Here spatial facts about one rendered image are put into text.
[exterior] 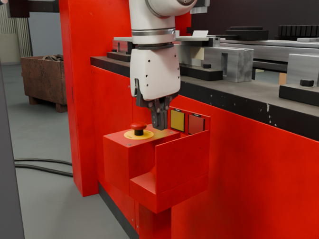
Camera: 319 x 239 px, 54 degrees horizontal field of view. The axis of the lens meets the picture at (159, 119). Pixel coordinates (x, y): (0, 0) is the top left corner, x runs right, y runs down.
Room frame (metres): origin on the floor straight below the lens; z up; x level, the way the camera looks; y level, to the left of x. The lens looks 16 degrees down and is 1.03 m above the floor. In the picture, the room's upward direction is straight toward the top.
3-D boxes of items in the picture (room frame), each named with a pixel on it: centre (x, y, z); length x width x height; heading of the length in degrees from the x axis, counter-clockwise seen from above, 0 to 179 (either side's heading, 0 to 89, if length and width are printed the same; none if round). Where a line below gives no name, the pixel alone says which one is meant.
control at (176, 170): (0.70, 0.01, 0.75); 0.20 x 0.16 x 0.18; 41
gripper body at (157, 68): (0.63, 0.01, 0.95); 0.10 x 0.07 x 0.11; 131
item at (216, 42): (1.15, -0.14, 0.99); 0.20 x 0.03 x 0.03; 28
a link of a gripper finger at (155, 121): (0.63, 0.01, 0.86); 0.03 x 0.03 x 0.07; 41
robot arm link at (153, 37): (0.63, 0.01, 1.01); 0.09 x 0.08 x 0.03; 131
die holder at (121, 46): (1.64, 0.12, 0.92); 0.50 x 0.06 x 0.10; 28
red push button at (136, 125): (0.73, 0.05, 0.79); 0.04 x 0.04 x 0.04
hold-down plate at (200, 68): (1.09, -0.10, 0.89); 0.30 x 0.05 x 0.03; 28
